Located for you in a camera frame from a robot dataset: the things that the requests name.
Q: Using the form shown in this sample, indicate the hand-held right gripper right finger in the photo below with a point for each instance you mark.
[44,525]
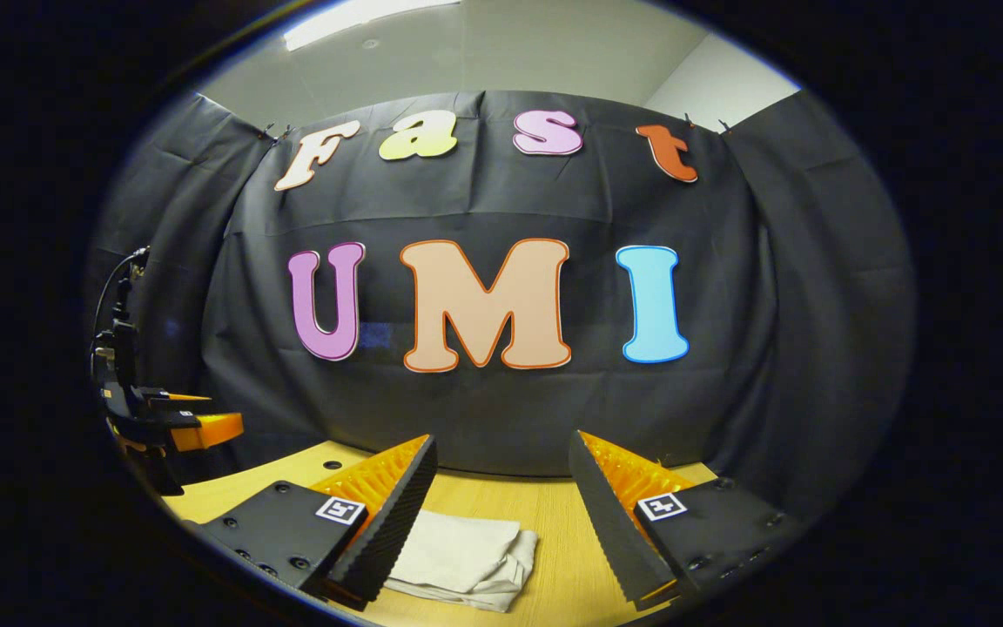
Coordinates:
[610,531]

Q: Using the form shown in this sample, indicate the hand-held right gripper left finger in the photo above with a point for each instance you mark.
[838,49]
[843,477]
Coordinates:
[393,522]

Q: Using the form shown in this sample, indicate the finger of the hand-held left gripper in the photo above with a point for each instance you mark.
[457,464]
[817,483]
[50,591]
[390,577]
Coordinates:
[172,399]
[210,429]

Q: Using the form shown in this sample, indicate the black backdrop cloth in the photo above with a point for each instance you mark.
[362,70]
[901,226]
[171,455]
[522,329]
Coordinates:
[484,200]

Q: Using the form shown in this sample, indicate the ceiling light panel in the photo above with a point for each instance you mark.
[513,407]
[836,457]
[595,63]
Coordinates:
[362,17]

